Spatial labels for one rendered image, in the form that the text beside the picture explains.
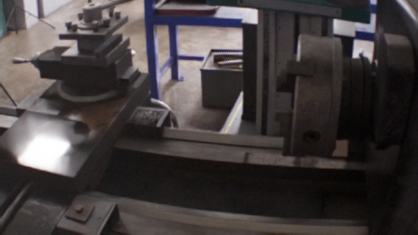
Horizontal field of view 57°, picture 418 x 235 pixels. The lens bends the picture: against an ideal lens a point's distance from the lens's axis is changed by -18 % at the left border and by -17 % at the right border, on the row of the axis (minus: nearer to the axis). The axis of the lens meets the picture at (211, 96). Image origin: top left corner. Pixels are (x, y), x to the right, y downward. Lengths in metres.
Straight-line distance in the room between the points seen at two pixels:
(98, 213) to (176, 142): 0.40
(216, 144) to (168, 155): 0.14
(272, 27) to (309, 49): 1.10
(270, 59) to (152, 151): 0.93
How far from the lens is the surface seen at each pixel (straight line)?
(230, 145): 1.24
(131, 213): 1.03
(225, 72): 3.00
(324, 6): 1.69
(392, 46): 0.69
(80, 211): 0.98
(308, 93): 0.82
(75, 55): 1.29
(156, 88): 3.06
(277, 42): 2.02
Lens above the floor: 1.52
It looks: 28 degrees down
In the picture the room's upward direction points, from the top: 2 degrees counter-clockwise
